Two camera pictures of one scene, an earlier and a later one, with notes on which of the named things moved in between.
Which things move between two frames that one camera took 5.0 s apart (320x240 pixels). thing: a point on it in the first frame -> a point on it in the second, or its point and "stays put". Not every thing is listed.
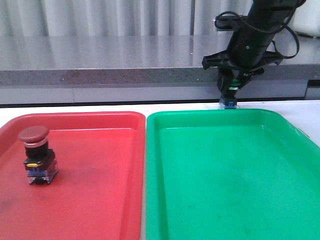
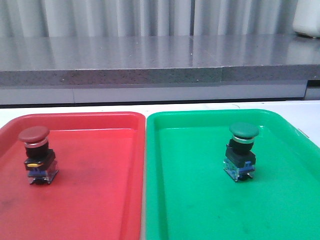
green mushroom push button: [230, 102] -> [240, 159]
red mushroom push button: [39, 161] stays put
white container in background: [306, 19] stays put
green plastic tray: [230, 174] stays put
